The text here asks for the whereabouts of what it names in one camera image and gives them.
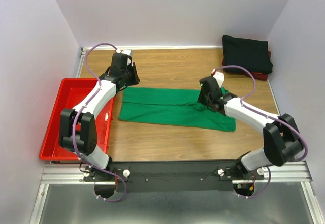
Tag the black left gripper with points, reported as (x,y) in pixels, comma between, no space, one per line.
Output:
(135,80)

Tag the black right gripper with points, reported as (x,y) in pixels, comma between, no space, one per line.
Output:
(201,98)

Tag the green t-shirt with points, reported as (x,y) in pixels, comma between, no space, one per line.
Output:
(166,106)

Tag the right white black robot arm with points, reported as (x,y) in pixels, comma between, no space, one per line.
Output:
(281,138)

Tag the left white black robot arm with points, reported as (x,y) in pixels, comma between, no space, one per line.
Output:
(77,128)

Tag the dark red folded t-shirt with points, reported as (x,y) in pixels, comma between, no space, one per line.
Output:
(259,76)

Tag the red plastic bin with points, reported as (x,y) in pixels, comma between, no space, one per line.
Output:
(71,92)

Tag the black folded t-shirt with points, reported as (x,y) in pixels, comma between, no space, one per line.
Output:
(232,45)

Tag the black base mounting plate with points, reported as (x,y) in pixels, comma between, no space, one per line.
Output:
(159,176)

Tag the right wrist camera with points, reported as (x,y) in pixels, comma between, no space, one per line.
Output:
(219,77)

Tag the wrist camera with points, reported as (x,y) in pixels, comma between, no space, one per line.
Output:
(219,77)
(127,52)

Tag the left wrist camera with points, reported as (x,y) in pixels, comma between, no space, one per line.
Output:
(127,52)

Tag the aluminium frame rail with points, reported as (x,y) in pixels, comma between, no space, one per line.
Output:
(285,195)

